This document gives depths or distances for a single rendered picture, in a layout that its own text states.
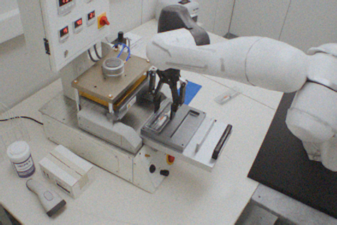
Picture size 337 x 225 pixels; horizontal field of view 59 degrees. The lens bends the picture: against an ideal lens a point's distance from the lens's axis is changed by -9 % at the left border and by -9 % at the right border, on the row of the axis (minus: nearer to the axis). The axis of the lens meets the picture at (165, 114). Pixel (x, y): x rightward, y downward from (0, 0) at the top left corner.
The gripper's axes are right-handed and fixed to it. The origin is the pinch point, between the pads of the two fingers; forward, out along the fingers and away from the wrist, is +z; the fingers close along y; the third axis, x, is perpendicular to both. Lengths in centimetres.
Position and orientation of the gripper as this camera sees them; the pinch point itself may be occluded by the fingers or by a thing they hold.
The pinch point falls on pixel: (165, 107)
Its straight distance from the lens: 113.6
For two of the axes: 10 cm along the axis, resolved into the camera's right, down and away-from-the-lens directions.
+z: -0.7, 7.4, 6.7
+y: 8.8, 3.6, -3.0
